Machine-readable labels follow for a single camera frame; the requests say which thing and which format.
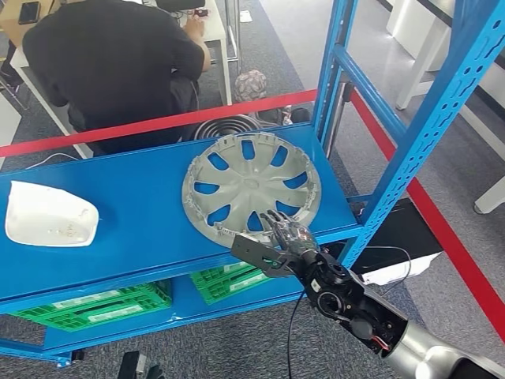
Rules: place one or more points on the person's forearm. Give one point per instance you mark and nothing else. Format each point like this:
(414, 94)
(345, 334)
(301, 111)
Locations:
(203, 52)

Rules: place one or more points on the person's hand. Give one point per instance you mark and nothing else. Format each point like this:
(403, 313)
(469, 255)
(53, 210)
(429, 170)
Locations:
(195, 26)

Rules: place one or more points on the black smartphone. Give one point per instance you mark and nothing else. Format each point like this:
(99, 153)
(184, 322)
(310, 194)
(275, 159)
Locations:
(29, 12)

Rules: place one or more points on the blue metal shelf rack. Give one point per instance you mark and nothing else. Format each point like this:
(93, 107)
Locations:
(138, 209)

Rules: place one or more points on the white paper sheet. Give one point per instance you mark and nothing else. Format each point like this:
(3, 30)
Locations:
(246, 15)

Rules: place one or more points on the black rectangular device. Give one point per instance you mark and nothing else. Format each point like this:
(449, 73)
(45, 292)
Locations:
(177, 5)

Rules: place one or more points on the chrome metal frame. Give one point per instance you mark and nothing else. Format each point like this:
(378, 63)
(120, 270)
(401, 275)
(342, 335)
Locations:
(233, 36)

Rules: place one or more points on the patterned grey round bag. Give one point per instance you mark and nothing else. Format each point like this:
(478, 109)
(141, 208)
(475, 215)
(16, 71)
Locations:
(250, 86)

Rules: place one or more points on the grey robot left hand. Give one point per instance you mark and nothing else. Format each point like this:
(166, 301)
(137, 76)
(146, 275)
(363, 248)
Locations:
(156, 372)

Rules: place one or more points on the silver plastic hubcap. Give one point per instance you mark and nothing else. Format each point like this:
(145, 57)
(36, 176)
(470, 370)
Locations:
(252, 183)

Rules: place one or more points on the green plastic folding crate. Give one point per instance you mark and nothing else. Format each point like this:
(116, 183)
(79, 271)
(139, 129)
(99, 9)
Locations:
(99, 308)
(228, 282)

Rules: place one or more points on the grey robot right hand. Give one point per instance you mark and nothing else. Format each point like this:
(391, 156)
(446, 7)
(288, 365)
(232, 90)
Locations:
(294, 238)

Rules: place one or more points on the clear water bottle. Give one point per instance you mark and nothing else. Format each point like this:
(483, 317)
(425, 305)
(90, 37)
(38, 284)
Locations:
(287, 115)

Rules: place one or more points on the white plastic mirror cover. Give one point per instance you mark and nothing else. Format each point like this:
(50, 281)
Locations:
(47, 214)

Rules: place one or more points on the chrome metal post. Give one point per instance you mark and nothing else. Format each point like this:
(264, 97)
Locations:
(335, 115)

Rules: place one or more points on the person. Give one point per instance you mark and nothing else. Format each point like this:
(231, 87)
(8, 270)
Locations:
(110, 63)

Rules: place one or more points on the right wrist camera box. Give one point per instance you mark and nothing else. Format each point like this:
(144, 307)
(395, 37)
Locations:
(252, 251)

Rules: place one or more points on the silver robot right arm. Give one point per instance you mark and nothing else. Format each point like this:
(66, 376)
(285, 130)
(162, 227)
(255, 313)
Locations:
(426, 350)

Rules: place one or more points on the black and white box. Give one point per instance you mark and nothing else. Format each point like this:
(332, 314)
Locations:
(398, 230)

